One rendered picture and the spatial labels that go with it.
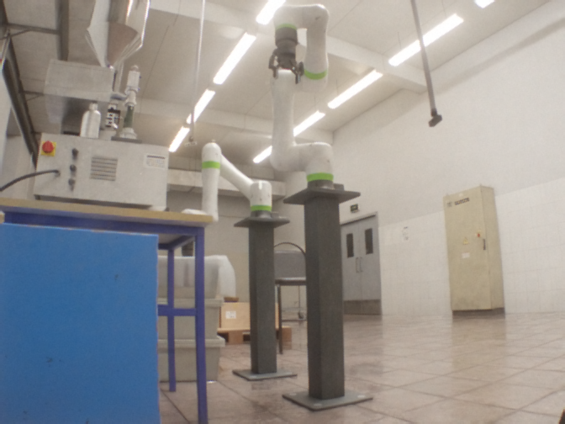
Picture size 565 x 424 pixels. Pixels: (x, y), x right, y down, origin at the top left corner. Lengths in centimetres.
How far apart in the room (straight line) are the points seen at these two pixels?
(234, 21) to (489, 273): 520
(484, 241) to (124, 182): 546
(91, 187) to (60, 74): 47
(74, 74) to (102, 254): 98
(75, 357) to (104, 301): 13
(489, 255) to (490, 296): 61
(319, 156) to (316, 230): 33
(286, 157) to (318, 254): 46
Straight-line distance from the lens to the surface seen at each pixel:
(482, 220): 633
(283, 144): 189
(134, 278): 86
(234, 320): 415
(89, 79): 168
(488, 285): 626
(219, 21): 602
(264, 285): 239
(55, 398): 88
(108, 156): 153
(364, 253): 904
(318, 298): 175
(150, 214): 137
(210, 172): 254
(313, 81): 201
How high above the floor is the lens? 47
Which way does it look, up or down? 13 degrees up
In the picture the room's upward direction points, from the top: 1 degrees counter-clockwise
